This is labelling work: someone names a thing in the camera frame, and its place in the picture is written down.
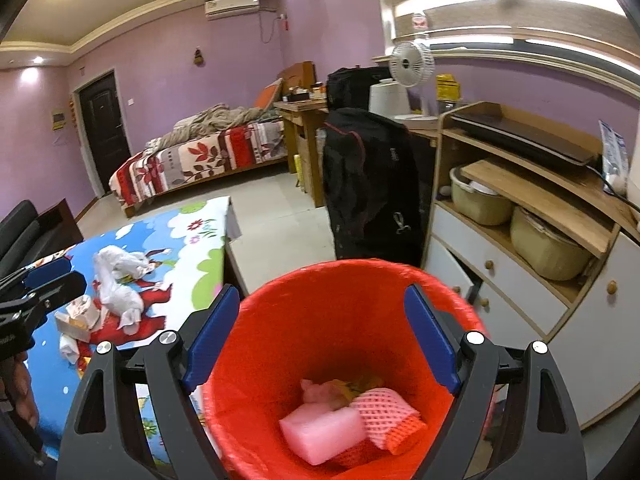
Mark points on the white tissue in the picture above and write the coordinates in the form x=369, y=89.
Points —
x=67, y=347

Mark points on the dark door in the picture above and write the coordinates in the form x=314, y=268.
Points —
x=102, y=130

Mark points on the white cylinder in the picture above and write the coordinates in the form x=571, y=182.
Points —
x=387, y=97

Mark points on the wooden desk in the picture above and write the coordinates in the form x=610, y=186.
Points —
x=300, y=110

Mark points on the red wall tassel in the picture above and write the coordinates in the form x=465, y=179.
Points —
x=285, y=24

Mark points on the black flat tray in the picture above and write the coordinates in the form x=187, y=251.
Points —
x=525, y=137

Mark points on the yellow plastic bag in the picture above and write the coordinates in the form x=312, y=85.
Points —
x=357, y=391

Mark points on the yellow bag beside desk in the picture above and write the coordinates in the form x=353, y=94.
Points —
x=299, y=167

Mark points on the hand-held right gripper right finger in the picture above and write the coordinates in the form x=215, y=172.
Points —
x=432, y=340

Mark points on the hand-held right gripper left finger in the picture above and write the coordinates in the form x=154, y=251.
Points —
x=212, y=340

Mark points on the black sofa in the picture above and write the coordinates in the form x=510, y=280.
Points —
x=20, y=230

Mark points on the row of small bottles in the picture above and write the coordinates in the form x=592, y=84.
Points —
x=302, y=92

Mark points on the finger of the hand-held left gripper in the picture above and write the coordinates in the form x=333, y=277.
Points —
x=47, y=267
x=55, y=292

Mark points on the striped window blind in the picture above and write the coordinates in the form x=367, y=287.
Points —
x=475, y=10

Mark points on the gourd wall ornament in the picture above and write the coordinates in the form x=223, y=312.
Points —
x=199, y=56

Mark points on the black duffel bag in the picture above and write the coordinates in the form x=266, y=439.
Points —
x=352, y=85

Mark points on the white foam block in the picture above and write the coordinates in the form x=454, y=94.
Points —
x=320, y=432

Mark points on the blue and white packet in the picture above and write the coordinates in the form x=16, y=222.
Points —
x=612, y=145

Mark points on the small cardboard box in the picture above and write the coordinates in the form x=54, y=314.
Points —
x=75, y=320

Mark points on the wall fuse box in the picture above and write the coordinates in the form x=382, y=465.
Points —
x=59, y=120

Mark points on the white foam sheet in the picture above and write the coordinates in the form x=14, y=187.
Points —
x=317, y=392

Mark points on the large beige basin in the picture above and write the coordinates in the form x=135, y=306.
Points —
x=545, y=250

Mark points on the orange pillow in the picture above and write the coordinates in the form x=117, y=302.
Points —
x=267, y=95

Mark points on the clear plastic bottle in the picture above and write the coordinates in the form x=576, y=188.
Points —
x=420, y=21

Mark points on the white plastic bag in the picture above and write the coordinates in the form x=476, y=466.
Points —
x=117, y=260

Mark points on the beige crumpled quilt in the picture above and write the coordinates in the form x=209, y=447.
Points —
x=210, y=117

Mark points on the wooden headboard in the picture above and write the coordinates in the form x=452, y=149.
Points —
x=297, y=75

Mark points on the orange foam fruit net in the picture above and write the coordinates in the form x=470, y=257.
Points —
x=405, y=435

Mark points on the wooden cabinet with white drawers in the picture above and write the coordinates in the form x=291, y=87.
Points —
x=600, y=320

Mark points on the white desk fan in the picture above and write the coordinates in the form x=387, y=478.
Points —
x=411, y=62

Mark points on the yellow box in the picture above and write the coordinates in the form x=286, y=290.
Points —
x=447, y=86

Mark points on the bed with floral cover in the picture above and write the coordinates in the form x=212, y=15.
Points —
x=200, y=155

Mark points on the tall black bag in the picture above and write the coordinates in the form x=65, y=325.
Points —
x=370, y=185

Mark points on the waste bin with red liner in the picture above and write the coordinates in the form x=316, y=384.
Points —
x=325, y=325

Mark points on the pink foam fruit net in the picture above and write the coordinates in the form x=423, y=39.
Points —
x=385, y=410

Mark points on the person's left hand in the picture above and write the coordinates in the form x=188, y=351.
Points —
x=20, y=390

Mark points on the metal cup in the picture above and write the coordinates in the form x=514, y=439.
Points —
x=445, y=106

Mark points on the dark wooden side cabinet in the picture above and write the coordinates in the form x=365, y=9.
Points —
x=60, y=220

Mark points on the white air conditioner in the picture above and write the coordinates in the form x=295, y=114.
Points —
x=232, y=5

